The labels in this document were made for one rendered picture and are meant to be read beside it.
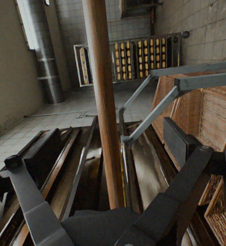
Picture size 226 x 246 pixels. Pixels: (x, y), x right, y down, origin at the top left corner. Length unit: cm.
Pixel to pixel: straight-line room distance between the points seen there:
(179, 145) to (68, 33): 532
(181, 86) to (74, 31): 487
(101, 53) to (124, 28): 504
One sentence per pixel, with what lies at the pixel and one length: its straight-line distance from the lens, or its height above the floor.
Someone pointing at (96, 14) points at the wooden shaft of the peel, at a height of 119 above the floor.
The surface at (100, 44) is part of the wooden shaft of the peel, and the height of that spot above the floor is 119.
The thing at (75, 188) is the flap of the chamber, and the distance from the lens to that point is 86.
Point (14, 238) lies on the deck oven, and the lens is 100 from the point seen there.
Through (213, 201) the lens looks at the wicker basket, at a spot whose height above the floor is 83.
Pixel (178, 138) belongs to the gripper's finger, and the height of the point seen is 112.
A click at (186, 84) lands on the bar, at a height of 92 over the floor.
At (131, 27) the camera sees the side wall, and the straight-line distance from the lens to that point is 531.
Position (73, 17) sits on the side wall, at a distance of 544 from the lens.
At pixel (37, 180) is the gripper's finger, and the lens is 17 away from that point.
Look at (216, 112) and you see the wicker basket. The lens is 119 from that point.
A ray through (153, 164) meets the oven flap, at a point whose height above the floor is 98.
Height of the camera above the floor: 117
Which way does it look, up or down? 3 degrees up
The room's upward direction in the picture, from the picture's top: 95 degrees counter-clockwise
